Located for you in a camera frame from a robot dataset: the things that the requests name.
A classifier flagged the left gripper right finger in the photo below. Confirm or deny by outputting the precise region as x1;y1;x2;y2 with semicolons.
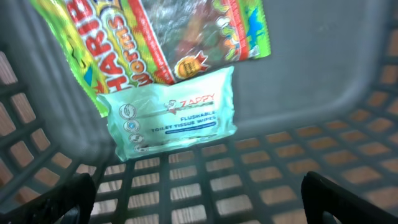
301;171;397;224

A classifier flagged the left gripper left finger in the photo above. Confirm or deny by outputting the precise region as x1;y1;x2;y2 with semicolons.
1;173;96;224

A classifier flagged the mint wet wipes pack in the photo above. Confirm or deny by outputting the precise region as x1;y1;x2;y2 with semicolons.
97;67;237;161

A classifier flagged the green Haribo worms bag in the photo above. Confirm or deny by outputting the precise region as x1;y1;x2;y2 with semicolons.
31;0;271;101

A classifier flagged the grey plastic shopping basket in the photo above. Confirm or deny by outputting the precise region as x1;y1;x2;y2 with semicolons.
1;1;397;223

